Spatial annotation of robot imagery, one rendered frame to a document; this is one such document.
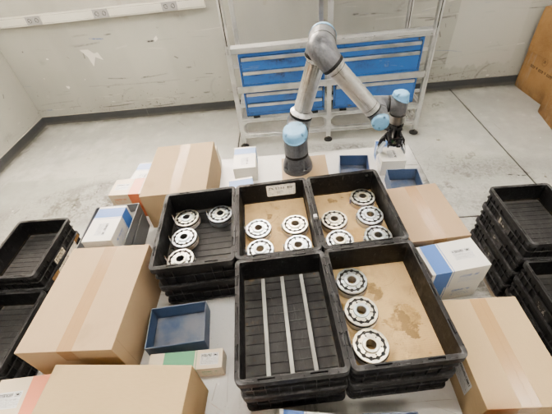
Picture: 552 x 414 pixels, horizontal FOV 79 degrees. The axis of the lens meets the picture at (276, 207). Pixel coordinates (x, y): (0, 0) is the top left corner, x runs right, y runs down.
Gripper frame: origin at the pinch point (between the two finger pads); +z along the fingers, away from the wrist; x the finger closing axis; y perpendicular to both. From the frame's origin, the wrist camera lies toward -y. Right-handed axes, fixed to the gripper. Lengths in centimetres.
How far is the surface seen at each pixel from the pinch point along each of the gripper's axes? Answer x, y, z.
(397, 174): 1.3, 14.4, 2.5
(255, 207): -67, 45, -7
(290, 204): -52, 43, -7
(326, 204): -36, 44, -7
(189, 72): -169, -216, 31
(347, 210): -28, 49, -7
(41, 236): -199, 26, 28
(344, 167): -23.3, 1.8, 6.0
